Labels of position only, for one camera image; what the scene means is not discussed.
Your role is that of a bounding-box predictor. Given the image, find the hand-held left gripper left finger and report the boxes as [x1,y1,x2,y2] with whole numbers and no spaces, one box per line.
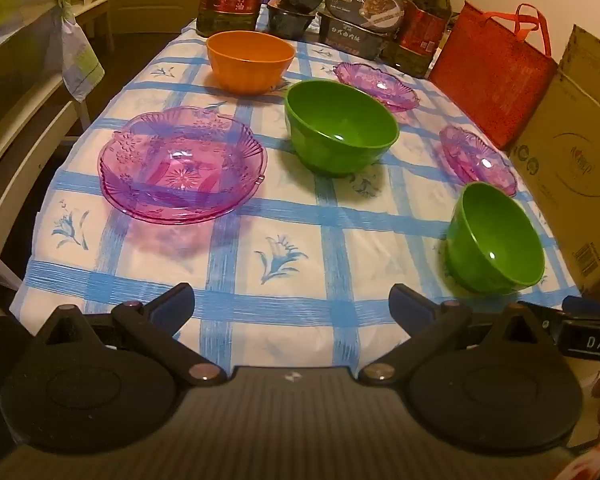
[30,282,228,387]

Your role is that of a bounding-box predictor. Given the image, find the small black food container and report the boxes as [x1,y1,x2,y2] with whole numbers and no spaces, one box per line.
[267,2,317,41]

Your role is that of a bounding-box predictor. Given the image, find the black instant meal box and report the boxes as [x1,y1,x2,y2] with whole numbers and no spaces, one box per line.
[319,10,401,58]

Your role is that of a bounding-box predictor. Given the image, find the large brown cardboard box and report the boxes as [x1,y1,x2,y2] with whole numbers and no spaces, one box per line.
[507,24,600,296]

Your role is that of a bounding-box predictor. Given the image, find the boxed food containers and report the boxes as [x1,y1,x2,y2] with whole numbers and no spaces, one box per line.
[325,0,403,28]

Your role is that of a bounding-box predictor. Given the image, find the blue checked floral tablecloth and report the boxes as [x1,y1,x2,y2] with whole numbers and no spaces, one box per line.
[10,17,583,358]

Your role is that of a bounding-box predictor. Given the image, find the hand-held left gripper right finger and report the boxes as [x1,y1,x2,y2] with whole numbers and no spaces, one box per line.
[357,283,561,386]

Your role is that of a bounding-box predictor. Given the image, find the green plastic bowl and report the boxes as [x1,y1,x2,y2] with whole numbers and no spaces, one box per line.
[284,80,400,178]
[444,181,546,296]

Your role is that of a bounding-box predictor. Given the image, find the checked translucent cloth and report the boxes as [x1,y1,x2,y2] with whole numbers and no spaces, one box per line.
[0,0,106,103]

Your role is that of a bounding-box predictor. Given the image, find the orange plastic bowl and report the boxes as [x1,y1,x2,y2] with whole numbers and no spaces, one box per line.
[206,30,296,93]

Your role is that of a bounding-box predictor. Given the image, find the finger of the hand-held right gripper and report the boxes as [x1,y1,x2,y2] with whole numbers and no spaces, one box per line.
[562,295,600,318]
[519,301,565,333]

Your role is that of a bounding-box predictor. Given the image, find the purple translucent plastic plate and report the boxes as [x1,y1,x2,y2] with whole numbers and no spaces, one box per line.
[102,180,261,225]
[439,125,518,198]
[97,106,269,213]
[333,62,421,113]

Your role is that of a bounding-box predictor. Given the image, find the white wooden chair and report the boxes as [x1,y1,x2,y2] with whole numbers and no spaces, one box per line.
[0,0,116,291]

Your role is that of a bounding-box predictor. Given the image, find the red tote bag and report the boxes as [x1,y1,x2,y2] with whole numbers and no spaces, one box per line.
[427,2,560,151]

